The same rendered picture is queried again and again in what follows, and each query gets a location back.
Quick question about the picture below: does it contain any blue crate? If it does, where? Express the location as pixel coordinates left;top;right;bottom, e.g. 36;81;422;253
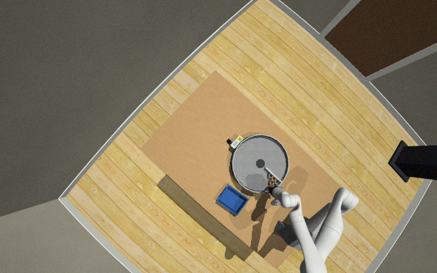
216;184;249;216

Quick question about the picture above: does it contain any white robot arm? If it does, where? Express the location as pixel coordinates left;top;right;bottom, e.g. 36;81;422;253
271;187;359;273

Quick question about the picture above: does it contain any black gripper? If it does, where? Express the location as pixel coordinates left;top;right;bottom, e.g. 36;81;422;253
264;186;278;195

